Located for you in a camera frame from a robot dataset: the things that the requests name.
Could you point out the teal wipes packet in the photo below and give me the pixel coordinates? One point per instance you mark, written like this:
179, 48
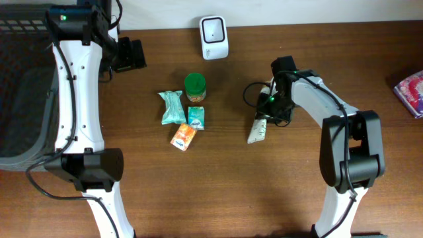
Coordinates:
174, 113

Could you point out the orange tissue pack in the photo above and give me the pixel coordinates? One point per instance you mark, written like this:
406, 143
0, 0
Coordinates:
183, 137

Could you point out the green lid jar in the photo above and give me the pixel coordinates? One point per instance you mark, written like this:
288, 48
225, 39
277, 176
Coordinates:
195, 87

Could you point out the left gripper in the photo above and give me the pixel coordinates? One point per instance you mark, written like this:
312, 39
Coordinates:
129, 59

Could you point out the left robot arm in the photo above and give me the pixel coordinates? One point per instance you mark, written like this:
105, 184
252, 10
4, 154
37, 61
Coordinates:
87, 44

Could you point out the purple red pad pack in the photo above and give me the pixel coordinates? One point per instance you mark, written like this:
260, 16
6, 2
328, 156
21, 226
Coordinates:
409, 92

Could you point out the white barcode scanner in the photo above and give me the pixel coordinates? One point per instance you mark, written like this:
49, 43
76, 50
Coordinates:
214, 39

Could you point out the small teal tissue pack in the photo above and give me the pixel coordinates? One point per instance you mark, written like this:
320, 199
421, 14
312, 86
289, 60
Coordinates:
196, 117

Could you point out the white tube with tan cap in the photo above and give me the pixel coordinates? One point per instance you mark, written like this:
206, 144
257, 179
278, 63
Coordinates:
258, 130

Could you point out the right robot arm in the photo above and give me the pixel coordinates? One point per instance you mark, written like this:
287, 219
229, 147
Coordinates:
351, 151

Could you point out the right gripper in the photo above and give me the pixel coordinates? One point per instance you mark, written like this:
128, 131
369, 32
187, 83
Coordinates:
262, 112

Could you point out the grey plastic mesh basket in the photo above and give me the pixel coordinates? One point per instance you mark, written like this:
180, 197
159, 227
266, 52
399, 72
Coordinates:
29, 87

